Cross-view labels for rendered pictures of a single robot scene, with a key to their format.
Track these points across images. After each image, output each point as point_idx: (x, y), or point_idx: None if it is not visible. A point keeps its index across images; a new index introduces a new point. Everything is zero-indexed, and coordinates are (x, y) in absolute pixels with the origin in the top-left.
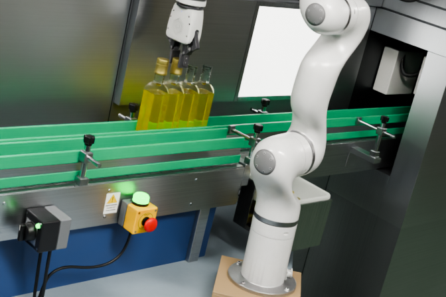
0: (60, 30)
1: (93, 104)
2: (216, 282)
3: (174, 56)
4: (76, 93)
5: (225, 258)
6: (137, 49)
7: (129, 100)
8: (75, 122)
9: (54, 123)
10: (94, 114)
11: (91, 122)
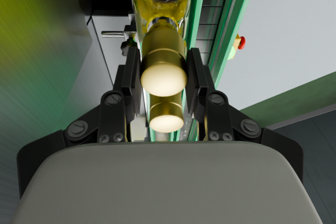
0: None
1: (89, 69)
2: None
3: (139, 83)
4: (95, 102)
5: None
6: (41, 117)
7: (83, 28)
8: (101, 72)
9: (108, 90)
10: (91, 57)
11: (94, 51)
